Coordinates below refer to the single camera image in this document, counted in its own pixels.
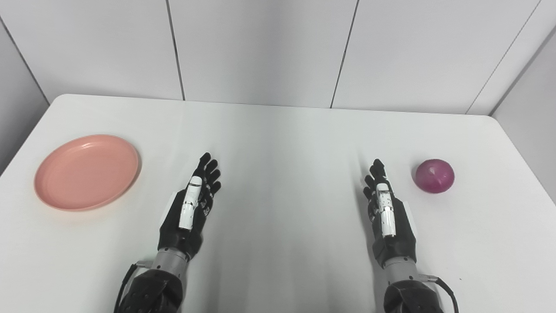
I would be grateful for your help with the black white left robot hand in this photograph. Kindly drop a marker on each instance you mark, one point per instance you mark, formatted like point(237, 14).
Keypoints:
point(182, 230)

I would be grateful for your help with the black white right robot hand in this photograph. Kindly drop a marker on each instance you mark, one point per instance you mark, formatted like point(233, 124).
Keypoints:
point(399, 237)

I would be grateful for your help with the purple red onion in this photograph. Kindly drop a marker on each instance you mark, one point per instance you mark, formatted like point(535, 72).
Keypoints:
point(434, 176)

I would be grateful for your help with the pink round plate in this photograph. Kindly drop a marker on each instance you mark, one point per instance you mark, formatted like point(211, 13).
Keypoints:
point(87, 174)

